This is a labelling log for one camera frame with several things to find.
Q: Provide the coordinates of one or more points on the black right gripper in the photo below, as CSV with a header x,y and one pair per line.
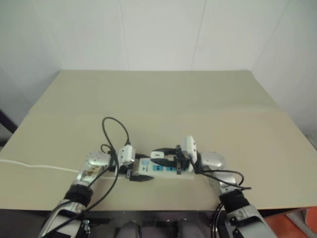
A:
x,y
180,161

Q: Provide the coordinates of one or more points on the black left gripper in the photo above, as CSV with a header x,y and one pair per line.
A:
x,y
131,169

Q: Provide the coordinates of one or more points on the white charger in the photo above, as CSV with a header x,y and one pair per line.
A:
x,y
157,155

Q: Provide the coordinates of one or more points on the white power strip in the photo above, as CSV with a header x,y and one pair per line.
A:
x,y
163,171

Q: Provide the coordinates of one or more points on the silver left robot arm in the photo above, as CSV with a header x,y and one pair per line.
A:
x,y
89,171

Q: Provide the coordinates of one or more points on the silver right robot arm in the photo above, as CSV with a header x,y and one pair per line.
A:
x,y
215,161

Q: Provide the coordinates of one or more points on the orange object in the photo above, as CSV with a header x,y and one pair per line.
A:
x,y
297,228

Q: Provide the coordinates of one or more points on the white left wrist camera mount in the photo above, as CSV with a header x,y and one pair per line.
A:
x,y
125,155

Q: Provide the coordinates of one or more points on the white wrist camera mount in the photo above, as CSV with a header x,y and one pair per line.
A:
x,y
188,147
125,155

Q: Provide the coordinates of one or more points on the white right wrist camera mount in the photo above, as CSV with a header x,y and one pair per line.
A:
x,y
188,147

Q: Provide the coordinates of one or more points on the black table frame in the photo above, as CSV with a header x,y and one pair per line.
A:
x,y
153,215

